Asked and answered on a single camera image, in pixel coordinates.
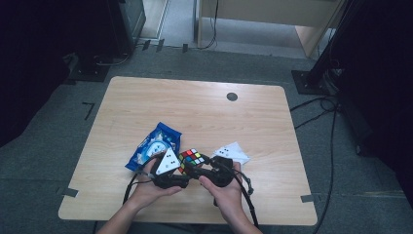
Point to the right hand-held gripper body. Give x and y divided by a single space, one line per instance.
222 170

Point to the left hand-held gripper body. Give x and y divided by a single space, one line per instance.
167 164

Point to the multicoloured puzzle cube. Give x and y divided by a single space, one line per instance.
191 156

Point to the blue wet wipe packet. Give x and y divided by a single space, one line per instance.
162 136

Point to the person's right hand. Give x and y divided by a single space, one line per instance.
227 198

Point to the person's left hand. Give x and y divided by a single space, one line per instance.
146 191

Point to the person's dark clothing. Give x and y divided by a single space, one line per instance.
181 229

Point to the dark round table grommet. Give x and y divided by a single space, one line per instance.
232 96

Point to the dark grey tape piece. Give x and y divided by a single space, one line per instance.
68 192
307 198

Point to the black tape corner mark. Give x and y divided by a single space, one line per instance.
88 104

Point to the black tape strip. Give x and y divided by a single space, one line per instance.
160 45
146 45
185 48

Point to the black metal stand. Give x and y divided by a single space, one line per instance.
310 83

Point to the beige wooden desk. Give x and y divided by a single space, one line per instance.
259 13

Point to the dark curtain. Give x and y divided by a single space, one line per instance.
383 81
29 65

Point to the black stand base plate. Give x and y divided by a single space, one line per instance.
91 73

